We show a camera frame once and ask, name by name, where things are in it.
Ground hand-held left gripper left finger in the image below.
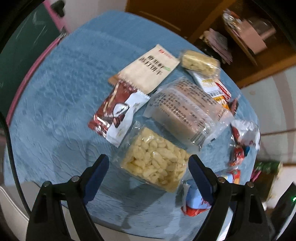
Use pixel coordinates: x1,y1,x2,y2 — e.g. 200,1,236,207
25,154,110,241

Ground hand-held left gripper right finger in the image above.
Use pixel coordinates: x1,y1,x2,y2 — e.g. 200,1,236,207
188,154,270,241

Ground blue white snack packet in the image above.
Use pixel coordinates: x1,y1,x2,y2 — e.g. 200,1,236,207
181,181,216,217

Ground red orange snack packet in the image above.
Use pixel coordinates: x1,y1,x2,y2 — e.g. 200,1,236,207
216,169,241,184

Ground small red candy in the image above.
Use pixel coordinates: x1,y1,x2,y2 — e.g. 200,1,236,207
228,144,251,167

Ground large clear puffed rice pack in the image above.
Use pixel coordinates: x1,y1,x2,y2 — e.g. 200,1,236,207
120,126,191,193

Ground red white crinkled candy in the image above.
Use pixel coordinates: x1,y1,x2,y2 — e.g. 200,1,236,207
231,119,261,151

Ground red white cookie packet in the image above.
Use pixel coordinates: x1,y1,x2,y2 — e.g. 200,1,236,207
88,80,150,148

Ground clear printed cake pack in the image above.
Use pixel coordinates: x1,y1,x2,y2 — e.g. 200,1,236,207
143,77,234,152

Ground white orange snack packet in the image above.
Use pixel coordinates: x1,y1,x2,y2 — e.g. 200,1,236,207
188,71,240,116

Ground small puffed rice bar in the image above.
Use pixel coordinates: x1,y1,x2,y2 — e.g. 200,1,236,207
180,50,221,77

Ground white printed snack packet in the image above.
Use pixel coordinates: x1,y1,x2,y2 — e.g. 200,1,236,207
108,44,180,94

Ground green printed bag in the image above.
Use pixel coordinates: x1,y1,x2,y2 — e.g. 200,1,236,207
251,161,284,186

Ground blue fluffy blanket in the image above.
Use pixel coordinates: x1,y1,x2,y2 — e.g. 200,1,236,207
3,10,259,232

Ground folded pink cloths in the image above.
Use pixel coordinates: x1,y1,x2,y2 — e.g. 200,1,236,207
202,28,233,65

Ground wooden bookshelf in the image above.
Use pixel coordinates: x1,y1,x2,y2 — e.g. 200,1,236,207
187,0,296,88

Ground pink box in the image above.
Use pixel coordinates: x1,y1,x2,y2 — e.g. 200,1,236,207
242,20,277,55

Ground red white shelf items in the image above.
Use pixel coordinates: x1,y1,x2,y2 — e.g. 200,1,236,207
222,9,242,30

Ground black cable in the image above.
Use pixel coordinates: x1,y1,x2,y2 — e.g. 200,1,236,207
0,112,31,215

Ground green chalkboard pink frame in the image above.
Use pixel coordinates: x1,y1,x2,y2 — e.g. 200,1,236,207
0,0,70,130

